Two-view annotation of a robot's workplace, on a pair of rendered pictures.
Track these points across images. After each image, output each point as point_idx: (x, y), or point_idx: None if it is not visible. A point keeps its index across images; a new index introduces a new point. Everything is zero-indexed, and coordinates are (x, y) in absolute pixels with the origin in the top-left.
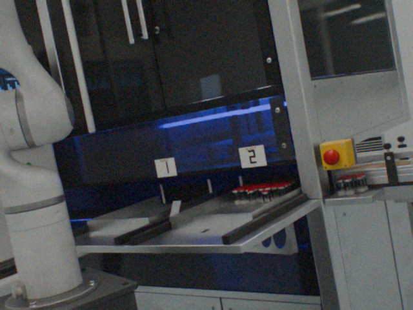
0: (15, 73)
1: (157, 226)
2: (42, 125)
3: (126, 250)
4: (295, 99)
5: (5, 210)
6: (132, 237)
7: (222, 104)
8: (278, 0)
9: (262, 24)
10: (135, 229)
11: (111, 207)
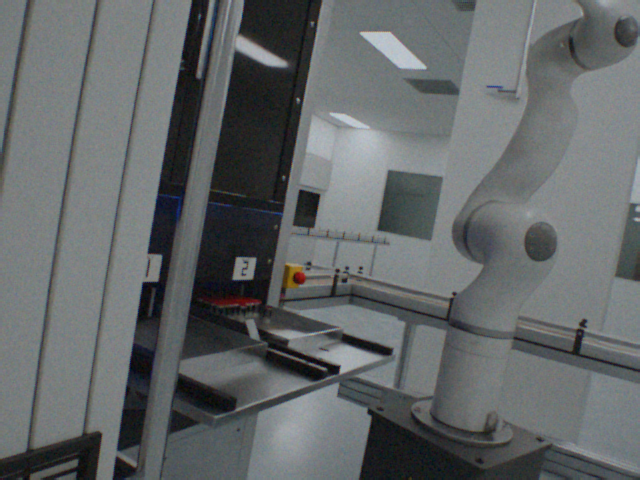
0: (528, 198)
1: (299, 351)
2: None
3: (330, 383)
4: (288, 222)
5: (511, 335)
6: (340, 365)
7: (237, 204)
8: (305, 131)
9: (289, 143)
10: (294, 358)
11: None
